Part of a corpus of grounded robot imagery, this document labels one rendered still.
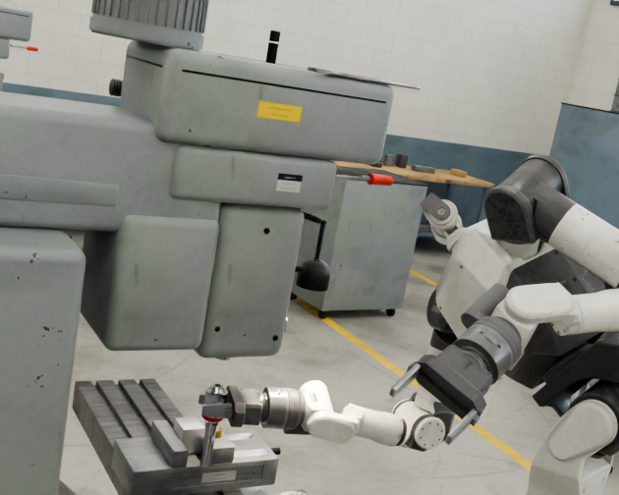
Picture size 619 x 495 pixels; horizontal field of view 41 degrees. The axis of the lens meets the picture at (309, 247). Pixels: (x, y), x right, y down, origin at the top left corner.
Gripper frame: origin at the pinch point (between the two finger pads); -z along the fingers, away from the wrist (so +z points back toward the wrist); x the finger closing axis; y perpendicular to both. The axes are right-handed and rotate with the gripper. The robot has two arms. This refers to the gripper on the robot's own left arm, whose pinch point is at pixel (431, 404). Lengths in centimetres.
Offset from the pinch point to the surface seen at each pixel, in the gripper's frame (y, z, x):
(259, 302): -25, 9, 43
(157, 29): 22, 8, 72
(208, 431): -55, -6, 40
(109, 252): -11, -12, 61
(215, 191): -2, 7, 55
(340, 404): -314, 163, 100
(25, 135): 12, -18, 73
